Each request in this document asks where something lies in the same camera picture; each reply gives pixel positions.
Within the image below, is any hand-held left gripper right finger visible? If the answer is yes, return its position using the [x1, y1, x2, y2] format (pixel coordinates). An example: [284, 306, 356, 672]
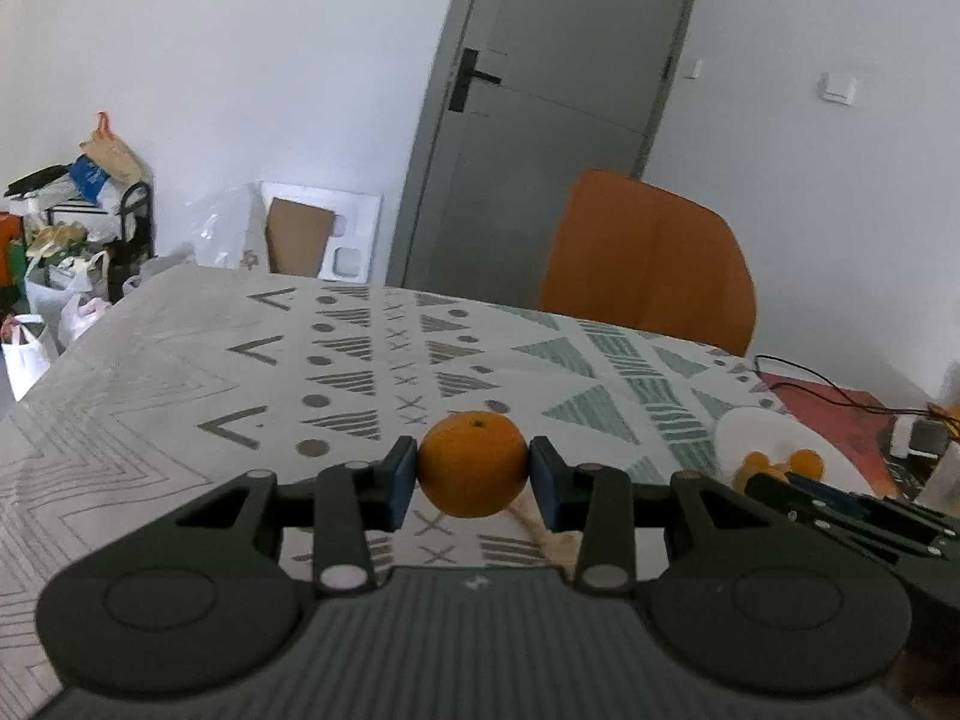
[528, 435, 788, 593]

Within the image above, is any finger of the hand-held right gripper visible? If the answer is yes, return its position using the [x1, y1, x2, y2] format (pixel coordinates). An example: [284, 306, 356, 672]
[742, 468, 944, 569]
[783, 470, 960, 542]

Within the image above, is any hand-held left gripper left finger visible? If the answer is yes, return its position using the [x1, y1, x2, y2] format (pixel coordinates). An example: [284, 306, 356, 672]
[161, 435, 419, 595]

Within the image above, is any small orange kumquat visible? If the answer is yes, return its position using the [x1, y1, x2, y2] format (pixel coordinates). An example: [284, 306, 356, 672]
[733, 451, 789, 493]
[786, 448, 827, 483]

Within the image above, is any orange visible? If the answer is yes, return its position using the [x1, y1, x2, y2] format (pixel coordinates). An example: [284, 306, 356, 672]
[417, 410, 530, 519]

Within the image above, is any white plate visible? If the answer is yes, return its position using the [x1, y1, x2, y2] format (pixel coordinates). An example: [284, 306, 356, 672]
[711, 408, 869, 500]

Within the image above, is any patterned white tablecloth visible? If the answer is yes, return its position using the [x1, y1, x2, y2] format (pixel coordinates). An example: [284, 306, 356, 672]
[0, 266, 797, 720]

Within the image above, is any orange chair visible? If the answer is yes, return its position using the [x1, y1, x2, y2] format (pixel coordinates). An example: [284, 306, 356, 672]
[539, 169, 758, 358]

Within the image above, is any white foam board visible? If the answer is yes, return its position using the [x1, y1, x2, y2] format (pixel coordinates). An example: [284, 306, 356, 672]
[254, 179, 383, 285]

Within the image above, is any brown cardboard sheet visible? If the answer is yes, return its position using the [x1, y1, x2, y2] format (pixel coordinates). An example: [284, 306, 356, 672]
[267, 196, 337, 277]

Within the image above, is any clear plastic bag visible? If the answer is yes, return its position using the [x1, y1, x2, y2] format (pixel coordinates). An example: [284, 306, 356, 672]
[137, 193, 257, 280]

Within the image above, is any white plastic bag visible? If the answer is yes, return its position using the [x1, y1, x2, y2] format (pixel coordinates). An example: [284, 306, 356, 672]
[58, 293, 115, 347]
[0, 313, 59, 400]
[25, 249, 111, 317]

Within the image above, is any black metal rack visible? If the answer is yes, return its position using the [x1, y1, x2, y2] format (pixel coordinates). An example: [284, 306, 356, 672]
[111, 181, 155, 302]

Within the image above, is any grey door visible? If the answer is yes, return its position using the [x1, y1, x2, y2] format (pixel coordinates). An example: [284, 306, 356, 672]
[385, 0, 710, 295]

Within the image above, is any blue and white bag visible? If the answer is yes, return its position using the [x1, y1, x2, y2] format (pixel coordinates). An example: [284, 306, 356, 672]
[70, 155, 115, 205]

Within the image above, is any orange box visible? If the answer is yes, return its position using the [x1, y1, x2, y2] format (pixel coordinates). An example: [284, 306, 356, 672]
[0, 213, 28, 288]

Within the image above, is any black cable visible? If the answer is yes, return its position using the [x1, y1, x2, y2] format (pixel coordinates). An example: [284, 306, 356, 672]
[753, 354, 942, 416]

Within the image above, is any black door handle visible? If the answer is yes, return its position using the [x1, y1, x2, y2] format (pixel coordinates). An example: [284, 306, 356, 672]
[448, 48, 503, 113]

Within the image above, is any beige bag with orange handle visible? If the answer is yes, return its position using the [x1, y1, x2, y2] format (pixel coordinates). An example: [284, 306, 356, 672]
[78, 112, 145, 182]

